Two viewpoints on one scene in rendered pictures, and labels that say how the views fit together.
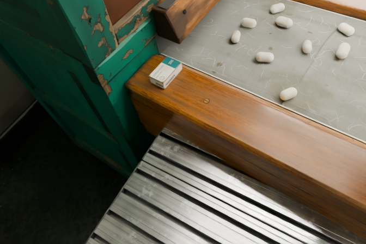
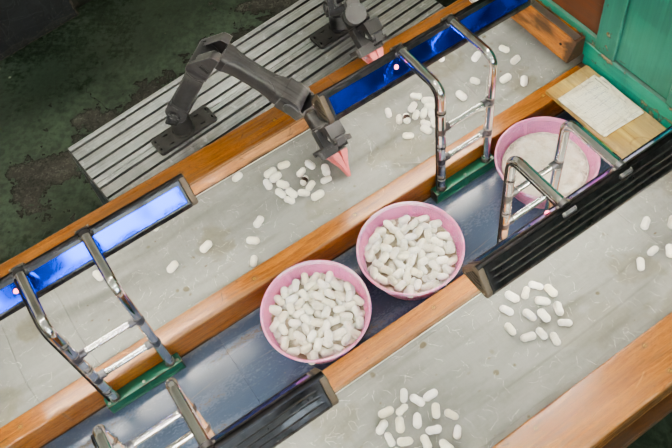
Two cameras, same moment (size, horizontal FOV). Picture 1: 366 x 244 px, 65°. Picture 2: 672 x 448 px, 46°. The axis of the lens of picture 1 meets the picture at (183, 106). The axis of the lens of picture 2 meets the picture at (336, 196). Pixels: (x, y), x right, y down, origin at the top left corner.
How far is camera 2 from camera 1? 229 cm
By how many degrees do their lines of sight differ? 57
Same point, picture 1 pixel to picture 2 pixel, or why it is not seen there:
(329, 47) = (470, 95)
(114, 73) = not seen: outside the picture
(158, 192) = (419, 10)
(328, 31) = not seen: hidden behind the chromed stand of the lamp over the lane
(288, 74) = (457, 66)
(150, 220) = (406, 4)
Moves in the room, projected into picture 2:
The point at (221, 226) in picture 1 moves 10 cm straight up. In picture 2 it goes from (390, 30) to (388, 6)
